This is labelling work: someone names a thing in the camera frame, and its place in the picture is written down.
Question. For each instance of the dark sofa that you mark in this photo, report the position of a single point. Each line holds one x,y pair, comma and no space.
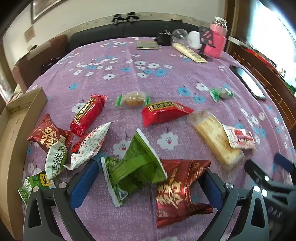
111,32

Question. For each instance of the brown armchair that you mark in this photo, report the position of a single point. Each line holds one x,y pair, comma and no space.
34,62

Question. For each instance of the black clamp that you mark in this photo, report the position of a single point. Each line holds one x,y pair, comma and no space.
118,18
131,16

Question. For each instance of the wide red snack packet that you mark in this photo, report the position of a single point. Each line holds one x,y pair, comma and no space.
161,113

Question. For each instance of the clear-wrapped round cookie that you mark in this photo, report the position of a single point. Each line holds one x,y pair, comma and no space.
133,99

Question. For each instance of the white green snack packet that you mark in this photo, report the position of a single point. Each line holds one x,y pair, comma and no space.
56,160

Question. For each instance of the green packet with white label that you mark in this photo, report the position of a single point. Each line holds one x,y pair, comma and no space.
34,186

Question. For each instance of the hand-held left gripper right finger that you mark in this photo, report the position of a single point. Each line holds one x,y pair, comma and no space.
213,188

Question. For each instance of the dark wooden cabinet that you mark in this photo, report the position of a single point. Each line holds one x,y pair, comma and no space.
266,64

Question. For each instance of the purple floral tablecloth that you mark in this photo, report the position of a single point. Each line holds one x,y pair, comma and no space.
150,76

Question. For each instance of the black phone stand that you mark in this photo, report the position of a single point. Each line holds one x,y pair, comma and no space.
205,40

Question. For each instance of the black smartphone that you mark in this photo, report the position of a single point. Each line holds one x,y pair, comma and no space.
248,82

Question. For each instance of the white packet with red label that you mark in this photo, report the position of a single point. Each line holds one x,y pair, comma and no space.
241,138

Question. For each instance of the long red snack packet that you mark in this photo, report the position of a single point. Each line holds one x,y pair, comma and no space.
87,114

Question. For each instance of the large red gold snack packet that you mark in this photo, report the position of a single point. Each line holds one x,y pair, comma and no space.
179,194

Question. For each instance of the green booklet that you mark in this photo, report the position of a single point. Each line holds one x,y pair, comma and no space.
148,45

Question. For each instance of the cardboard box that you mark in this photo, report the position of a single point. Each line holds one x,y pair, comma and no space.
16,129

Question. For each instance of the small red gold snack packet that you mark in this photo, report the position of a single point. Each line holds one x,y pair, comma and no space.
48,135

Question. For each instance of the framed wall picture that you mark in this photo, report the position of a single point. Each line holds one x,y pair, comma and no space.
46,7

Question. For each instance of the clear glass cup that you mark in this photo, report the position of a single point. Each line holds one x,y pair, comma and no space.
180,35

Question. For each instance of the white round container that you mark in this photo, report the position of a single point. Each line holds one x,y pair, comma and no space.
194,39

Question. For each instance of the green white wrapped candy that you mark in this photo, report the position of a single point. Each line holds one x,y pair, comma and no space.
221,93

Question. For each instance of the cream tube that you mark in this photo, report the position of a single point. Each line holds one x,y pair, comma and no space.
189,53

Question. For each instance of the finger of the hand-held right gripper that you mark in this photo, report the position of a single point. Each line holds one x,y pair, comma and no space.
255,170
283,161

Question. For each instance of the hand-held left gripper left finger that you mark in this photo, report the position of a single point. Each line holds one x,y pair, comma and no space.
83,184

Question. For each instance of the pink sleeved bottle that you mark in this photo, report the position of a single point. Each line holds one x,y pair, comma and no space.
218,39

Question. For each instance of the white red-printed snack packet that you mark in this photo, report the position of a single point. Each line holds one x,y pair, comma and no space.
91,144

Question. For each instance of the clear-wrapped yellow wafer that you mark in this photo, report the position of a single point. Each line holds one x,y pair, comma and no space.
217,139

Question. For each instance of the small wall plaque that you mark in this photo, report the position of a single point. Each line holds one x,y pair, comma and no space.
29,34

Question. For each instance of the small black pot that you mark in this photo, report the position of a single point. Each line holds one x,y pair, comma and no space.
164,38

